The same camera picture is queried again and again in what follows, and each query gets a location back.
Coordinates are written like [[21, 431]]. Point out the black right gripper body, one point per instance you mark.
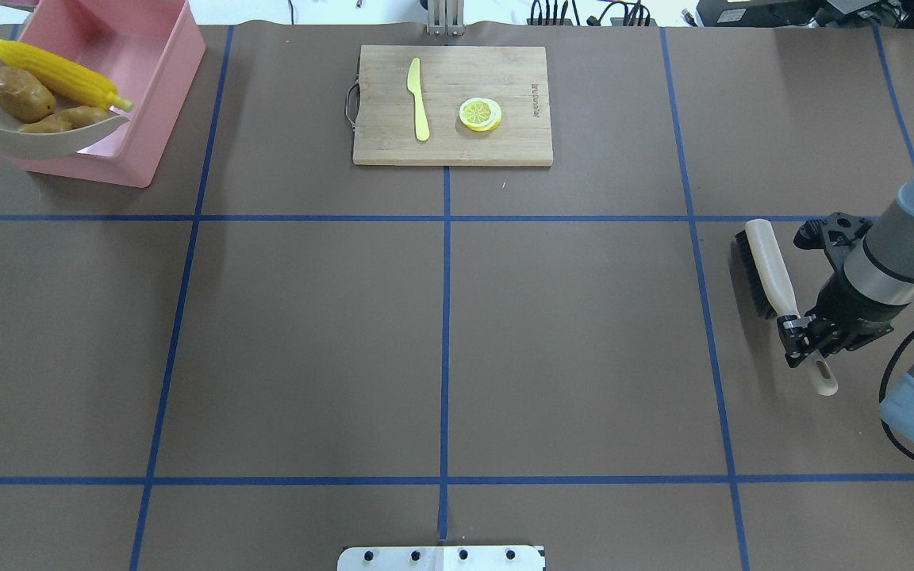
[[847, 311]]

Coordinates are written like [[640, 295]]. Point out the wooden cutting board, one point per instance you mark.
[[515, 77]]

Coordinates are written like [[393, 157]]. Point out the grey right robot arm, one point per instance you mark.
[[869, 289]]

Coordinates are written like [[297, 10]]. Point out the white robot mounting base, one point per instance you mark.
[[473, 557]]

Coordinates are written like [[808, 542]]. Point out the yellow lemon slice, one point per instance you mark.
[[480, 114]]

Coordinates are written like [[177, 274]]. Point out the beige hand brush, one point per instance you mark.
[[772, 292]]

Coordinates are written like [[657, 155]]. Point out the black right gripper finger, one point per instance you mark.
[[801, 337]]

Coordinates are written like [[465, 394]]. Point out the yellow plastic knife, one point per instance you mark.
[[414, 86]]

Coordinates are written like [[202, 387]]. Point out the brown toy potato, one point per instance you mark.
[[23, 96]]

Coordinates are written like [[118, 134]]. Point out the tan toy ginger root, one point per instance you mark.
[[66, 120]]

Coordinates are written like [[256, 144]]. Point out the yellow toy corn cob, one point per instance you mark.
[[63, 76]]

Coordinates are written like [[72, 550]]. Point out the pink plastic bin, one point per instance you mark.
[[151, 50]]

